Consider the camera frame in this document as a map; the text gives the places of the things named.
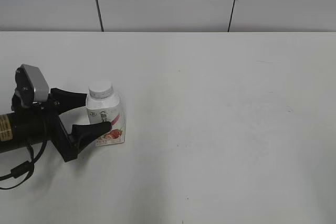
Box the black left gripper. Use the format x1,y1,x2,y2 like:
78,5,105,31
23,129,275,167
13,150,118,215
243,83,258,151
11,88,111,162

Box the white yili changqing yogurt bottle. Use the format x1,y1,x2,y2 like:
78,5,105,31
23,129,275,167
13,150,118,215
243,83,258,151
86,90,126,146

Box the white round bottle cap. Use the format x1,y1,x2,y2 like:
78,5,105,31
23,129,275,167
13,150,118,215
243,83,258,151
88,80,114,99

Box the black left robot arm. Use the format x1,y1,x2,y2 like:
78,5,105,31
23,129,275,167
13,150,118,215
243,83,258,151
1,88,111,162

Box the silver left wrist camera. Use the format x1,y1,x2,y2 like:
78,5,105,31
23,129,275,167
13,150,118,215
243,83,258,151
15,64,50,108

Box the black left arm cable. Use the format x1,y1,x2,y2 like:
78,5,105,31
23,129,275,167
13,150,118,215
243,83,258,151
0,119,48,190

